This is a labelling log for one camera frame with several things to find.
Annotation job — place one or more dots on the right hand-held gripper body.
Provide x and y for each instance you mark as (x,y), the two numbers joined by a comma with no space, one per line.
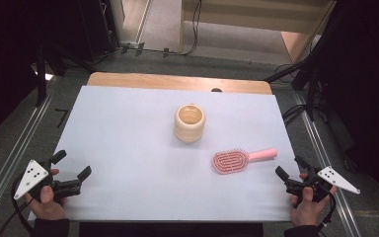
(337,179)

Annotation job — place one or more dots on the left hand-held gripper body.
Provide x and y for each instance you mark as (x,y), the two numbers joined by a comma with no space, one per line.
(29,179)

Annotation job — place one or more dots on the pink hairbrush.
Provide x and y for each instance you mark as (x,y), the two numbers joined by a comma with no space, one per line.
(230,161)

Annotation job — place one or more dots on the beige ribbed cup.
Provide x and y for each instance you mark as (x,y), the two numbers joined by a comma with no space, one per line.
(189,130)

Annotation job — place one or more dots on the person's left hand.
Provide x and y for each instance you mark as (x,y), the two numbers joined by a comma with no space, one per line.
(47,207)

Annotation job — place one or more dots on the person's right hand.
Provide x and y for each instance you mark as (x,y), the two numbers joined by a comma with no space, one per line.
(307,212)

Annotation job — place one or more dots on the white table mat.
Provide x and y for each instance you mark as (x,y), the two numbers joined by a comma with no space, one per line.
(138,158)

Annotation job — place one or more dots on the black metal stand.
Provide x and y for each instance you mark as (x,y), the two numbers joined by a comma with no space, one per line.
(41,75)
(311,82)

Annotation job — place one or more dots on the wooden table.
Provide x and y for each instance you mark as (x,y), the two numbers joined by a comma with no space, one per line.
(164,81)

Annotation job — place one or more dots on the beige wooden furniture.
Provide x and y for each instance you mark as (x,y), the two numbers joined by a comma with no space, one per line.
(243,19)

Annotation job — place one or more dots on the metal floor rail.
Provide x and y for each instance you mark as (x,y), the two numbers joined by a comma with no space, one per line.
(10,164)
(322,154)

